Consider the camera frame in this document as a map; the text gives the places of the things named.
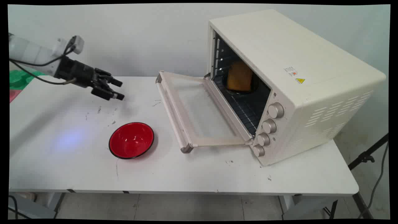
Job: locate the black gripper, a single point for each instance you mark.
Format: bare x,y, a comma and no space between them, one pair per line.
74,72

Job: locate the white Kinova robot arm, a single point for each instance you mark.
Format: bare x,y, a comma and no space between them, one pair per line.
29,53

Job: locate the red bowl with black rim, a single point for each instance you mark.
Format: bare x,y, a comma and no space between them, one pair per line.
131,140

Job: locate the green plastic object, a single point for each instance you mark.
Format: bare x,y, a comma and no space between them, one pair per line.
20,77

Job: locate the glass oven door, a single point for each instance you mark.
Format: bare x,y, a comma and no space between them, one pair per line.
196,113

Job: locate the pink mat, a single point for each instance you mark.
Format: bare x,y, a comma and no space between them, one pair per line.
13,94

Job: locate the yellow bread slice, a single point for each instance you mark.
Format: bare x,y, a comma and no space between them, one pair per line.
239,77

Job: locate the silver oven knob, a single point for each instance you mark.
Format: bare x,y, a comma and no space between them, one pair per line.
269,126
276,110
263,139
258,150

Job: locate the cream toaster oven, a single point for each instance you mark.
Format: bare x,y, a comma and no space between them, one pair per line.
307,84

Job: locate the black tripod stand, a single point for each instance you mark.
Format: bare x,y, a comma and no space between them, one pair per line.
360,174

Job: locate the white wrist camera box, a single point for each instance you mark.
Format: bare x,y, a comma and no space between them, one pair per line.
72,44

